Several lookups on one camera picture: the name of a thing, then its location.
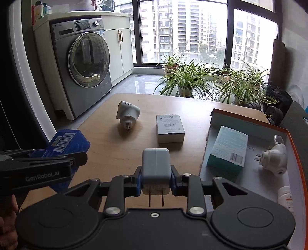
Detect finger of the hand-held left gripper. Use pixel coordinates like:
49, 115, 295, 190
63, 151, 88, 169
0, 148, 47, 159

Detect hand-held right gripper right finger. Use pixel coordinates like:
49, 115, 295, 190
170, 165, 248, 215

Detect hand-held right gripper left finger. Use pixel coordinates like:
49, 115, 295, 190
64, 166, 143, 215

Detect grey plug charger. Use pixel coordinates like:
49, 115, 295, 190
141, 148, 172, 208

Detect blue product box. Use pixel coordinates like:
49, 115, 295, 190
29, 129, 90, 193

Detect grey cardboard box orange edge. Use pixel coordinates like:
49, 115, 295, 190
199, 109, 308, 250

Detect white pill bottle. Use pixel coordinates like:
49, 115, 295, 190
277, 186, 295, 213

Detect person's left hand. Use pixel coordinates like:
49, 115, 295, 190
0, 195, 19, 244

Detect white barcode box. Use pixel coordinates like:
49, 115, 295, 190
156, 114, 185, 144

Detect teal product box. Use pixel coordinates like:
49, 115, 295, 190
206, 126, 249, 174

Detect grey washing machine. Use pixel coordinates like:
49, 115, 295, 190
49, 17, 112, 119

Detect large spider plant white pot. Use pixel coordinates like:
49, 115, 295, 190
154, 61, 217, 99

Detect white plug-in heater with bottle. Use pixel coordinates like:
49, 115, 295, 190
254, 135, 288, 178

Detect white cabinet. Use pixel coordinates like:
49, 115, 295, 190
32, 11, 134, 121

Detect spider plant terracotta pot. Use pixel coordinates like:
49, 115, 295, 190
155, 54, 187, 75

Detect black dumbbells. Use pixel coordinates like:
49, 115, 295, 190
243, 102, 284, 126

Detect spider plant by window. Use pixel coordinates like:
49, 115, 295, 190
241, 61, 270, 87

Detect black bag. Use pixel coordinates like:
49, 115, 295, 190
265, 82, 293, 111

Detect dark grey panel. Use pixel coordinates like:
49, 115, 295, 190
279, 101, 308, 151

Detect white fan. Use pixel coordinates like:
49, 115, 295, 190
286, 84, 305, 104

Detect brown board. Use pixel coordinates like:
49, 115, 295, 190
268, 38, 286, 85

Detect black framed window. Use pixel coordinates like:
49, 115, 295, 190
131, 0, 282, 71

